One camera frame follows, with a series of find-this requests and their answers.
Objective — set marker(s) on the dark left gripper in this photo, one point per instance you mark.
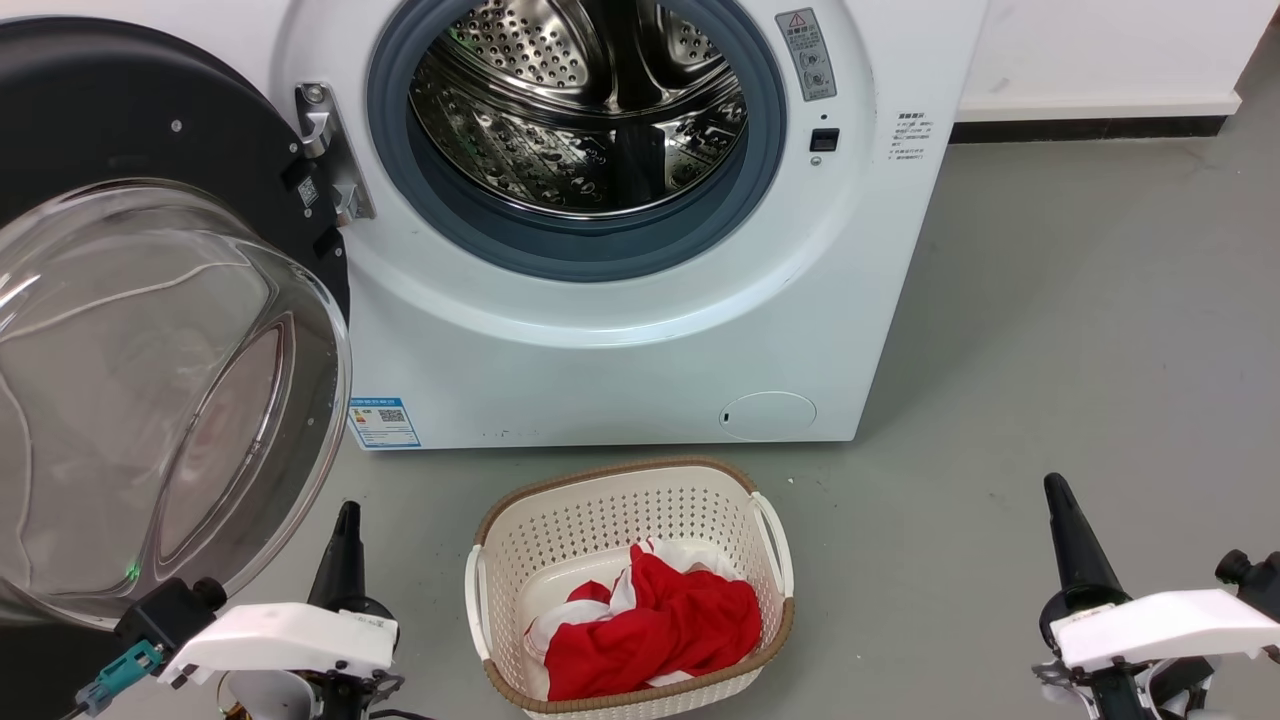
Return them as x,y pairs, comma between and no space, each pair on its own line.
350,695

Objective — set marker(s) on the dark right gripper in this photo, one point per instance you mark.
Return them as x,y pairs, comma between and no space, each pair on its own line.
1100,690

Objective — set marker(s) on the glass washer door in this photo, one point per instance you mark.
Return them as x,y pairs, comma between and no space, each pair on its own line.
100,100

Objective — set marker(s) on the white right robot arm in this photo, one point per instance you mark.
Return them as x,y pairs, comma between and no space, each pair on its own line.
1190,708

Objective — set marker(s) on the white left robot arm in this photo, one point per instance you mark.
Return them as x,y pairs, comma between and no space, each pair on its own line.
255,698

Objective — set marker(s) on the white front-load washing machine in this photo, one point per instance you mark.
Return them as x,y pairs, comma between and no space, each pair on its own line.
600,380

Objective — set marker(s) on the metal door hinge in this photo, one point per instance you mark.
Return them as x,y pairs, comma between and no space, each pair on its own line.
320,120

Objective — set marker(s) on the black door latch socket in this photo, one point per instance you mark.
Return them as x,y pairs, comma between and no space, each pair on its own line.
824,140

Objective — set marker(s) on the blue energy label sticker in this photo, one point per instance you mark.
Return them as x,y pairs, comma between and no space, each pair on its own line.
384,424

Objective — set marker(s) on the cream perforated laundry basket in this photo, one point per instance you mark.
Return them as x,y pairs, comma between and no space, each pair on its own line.
600,510

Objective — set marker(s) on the red and white garment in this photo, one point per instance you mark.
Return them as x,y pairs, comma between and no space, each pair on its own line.
660,620

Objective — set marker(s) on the round white filter cover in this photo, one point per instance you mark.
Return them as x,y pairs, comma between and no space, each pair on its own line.
768,416

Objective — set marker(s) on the small white QR sticker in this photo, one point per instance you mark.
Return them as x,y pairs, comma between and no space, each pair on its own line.
308,191

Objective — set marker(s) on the black skirting board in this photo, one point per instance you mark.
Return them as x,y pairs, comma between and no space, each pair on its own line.
1080,130

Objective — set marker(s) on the perforated steel drum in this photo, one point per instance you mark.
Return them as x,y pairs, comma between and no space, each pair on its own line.
560,150

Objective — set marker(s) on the grey warning sticker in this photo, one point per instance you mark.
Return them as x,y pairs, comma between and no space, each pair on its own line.
806,55

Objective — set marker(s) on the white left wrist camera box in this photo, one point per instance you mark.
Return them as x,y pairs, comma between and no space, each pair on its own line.
280,635

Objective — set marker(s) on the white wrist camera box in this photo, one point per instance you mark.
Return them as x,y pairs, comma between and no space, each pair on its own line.
280,635
1160,620

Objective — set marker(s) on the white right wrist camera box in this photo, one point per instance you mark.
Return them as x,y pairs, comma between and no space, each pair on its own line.
1160,620

